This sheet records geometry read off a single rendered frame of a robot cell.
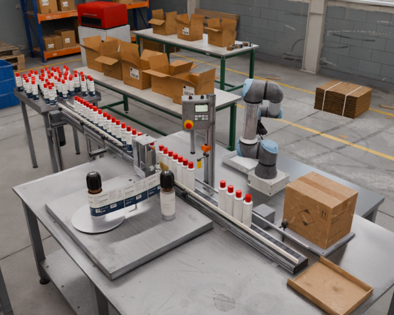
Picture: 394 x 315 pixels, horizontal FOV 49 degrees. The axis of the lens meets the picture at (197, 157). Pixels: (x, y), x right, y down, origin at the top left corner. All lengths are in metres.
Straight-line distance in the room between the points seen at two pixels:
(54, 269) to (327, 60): 6.37
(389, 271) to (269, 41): 7.09
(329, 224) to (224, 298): 0.67
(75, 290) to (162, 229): 0.93
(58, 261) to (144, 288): 1.32
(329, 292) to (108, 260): 1.10
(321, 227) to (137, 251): 0.97
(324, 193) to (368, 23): 5.75
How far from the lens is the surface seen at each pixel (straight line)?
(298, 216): 2.47
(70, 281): 3.22
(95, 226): 2.52
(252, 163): 3.22
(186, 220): 2.52
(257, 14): 9.17
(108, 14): 7.85
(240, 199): 2.42
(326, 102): 6.61
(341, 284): 2.30
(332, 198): 2.38
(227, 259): 2.34
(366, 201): 2.97
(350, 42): 8.11
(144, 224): 2.51
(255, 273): 2.28
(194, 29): 7.16
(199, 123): 2.62
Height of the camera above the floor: 2.36
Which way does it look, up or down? 28 degrees down
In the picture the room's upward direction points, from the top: straight up
